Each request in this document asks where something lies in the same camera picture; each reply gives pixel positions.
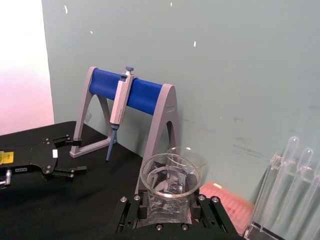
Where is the grey pipette with blue tip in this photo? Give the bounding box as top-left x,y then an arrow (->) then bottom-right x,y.
105,65 -> 135,163

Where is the clear acrylic tube rack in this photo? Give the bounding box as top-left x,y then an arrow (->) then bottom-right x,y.
243,151 -> 320,240

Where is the wide clear glass beaker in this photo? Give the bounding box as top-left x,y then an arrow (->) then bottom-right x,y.
139,153 -> 202,226

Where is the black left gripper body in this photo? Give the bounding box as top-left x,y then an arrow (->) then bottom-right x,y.
29,137 -> 60,182

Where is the grey stand with blue bar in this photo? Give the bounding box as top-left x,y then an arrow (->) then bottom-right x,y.
69,66 -> 179,195

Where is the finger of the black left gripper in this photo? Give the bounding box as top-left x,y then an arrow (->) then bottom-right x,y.
52,134 -> 83,149
51,165 -> 88,182

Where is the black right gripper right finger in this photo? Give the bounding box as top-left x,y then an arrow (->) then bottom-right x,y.
188,174 -> 230,234

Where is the pink pipette tip box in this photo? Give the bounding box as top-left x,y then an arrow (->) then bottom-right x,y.
199,181 -> 255,237

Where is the clear plastic test tube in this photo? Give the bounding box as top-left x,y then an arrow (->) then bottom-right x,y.
259,136 -> 301,227
283,147 -> 314,235

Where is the black table cloth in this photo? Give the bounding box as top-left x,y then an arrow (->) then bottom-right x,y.
0,120 -> 247,240

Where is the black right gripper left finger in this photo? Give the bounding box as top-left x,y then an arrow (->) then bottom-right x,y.
115,191 -> 150,234

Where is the small clear glass beaker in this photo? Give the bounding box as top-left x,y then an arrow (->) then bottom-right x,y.
164,146 -> 209,176

